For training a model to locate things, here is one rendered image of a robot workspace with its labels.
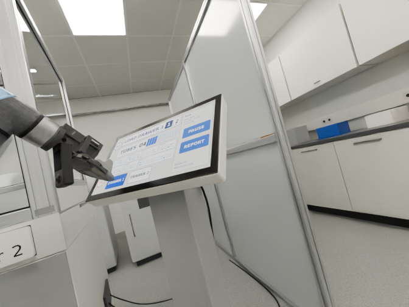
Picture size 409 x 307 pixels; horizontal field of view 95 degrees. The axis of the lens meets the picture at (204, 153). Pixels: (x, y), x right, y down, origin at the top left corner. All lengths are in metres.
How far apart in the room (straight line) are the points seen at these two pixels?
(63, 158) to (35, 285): 0.55
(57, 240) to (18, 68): 0.69
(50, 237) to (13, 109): 0.53
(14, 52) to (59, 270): 0.87
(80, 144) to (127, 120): 3.64
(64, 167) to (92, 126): 3.72
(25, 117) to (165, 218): 0.47
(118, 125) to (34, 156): 3.33
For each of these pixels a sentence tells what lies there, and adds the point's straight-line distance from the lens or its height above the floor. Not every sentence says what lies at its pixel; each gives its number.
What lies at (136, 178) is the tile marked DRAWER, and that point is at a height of 1.00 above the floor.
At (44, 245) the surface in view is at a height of 0.84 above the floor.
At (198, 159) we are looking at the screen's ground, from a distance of 0.49.
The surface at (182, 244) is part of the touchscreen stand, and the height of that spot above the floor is 0.74.
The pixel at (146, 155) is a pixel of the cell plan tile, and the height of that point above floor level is 1.06.
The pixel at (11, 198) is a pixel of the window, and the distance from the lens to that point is 1.01.
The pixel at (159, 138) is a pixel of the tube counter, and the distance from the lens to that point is 0.67.
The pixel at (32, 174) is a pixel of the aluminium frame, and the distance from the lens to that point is 0.97.
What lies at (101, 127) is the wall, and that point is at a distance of 4.27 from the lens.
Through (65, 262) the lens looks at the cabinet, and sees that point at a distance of 0.98.
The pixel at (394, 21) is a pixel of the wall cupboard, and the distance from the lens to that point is 2.57.
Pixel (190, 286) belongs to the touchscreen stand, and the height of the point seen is 0.61.
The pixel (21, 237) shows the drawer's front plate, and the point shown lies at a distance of 0.97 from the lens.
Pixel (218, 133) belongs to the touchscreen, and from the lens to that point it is 0.52.
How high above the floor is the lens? 0.99
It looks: 3 degrees up
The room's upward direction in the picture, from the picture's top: 15 degrees counter-clockwise
